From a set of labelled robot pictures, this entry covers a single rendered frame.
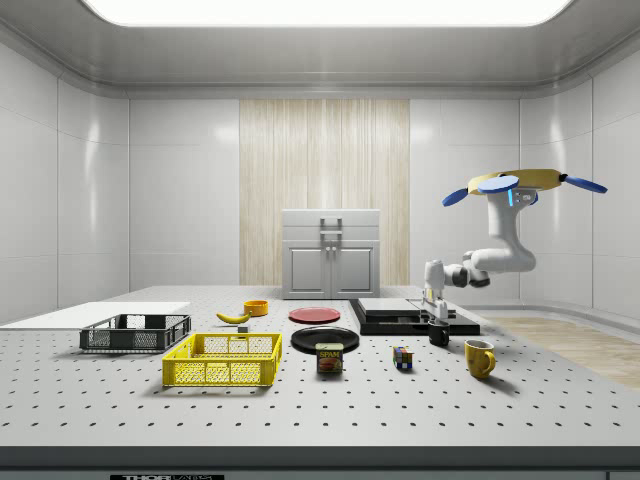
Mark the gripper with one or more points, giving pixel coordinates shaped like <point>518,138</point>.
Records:
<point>436,304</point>

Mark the black mug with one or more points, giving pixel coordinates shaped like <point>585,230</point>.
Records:
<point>438,335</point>

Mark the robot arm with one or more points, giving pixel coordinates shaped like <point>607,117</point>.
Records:
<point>502,225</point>

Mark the black stove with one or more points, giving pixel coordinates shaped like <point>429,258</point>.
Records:
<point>385,315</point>

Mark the puzzle cube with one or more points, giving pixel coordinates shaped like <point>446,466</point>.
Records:
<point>402,358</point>

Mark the yellow mug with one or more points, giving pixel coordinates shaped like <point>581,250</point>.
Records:
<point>477,357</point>

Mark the white cabinet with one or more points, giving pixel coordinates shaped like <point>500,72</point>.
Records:
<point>330,260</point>

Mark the flat-sided can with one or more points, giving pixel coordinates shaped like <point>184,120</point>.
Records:
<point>329,359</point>

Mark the red plate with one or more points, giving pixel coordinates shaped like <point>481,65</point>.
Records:
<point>314,314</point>

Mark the black plate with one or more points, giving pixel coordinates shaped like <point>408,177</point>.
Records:
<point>310,337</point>

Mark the drone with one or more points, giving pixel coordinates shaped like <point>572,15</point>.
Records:
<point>530,178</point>

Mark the yellow bowl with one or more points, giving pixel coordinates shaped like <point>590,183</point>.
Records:
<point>256,308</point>

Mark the yellow basket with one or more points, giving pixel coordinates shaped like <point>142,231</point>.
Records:
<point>220,372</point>

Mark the dark grey basket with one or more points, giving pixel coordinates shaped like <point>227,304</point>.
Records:
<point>125,340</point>

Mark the white board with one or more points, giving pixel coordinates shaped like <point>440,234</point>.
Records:
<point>75,314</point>

